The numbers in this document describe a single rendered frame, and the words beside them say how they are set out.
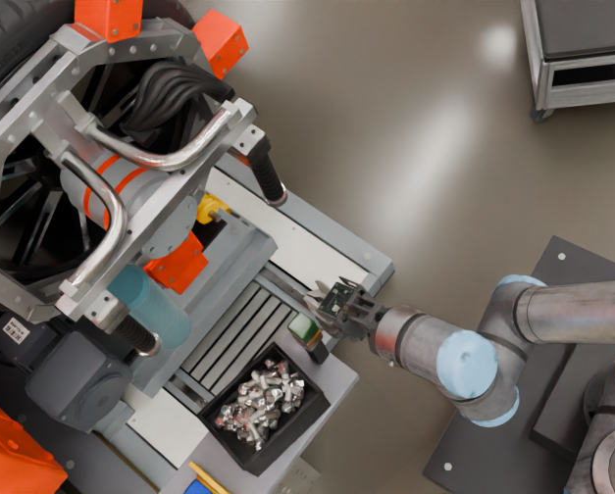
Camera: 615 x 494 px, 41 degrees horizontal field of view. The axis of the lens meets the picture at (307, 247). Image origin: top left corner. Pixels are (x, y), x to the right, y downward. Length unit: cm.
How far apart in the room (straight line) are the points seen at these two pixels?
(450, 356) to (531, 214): 111
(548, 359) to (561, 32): 80
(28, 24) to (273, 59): 137
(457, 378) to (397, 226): 110
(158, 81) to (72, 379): 81
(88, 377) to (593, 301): 110
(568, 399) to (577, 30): 91
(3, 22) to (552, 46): 130
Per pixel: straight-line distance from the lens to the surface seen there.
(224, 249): 203
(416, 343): 120
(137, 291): 147
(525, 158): 231
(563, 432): 165
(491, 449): 174
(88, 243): 167
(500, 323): 130
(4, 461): 148
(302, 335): 144
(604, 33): 212
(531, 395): 177
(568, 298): 120
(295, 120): 242
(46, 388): 187
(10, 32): 128
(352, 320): 129
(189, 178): 124
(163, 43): 137
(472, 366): 118
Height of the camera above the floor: 202
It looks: 65 degrees down
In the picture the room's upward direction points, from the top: 25 degrees counter-clockwise
